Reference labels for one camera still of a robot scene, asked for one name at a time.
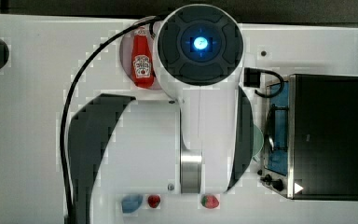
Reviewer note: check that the green plastic strainer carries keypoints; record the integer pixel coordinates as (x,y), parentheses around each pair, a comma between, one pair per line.
(258,143)

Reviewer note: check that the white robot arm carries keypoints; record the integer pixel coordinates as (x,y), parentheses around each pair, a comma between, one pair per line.
(139,153)

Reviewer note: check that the red ketchup bottle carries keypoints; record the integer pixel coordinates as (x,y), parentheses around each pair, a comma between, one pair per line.
(142,59)

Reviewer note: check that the grey round plate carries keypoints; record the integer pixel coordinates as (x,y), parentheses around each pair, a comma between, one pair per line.
(125,51)

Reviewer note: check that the red green strawberry toy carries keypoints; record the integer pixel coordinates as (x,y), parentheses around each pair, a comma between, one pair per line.
(209,201)

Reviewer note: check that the blue plastic cup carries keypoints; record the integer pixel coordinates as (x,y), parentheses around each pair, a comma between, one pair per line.
(131,203)

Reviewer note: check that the black toaster oven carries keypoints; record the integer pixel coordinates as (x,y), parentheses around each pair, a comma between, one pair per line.
(311,138)

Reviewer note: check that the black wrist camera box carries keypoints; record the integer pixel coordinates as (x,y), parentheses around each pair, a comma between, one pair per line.
(251,77)

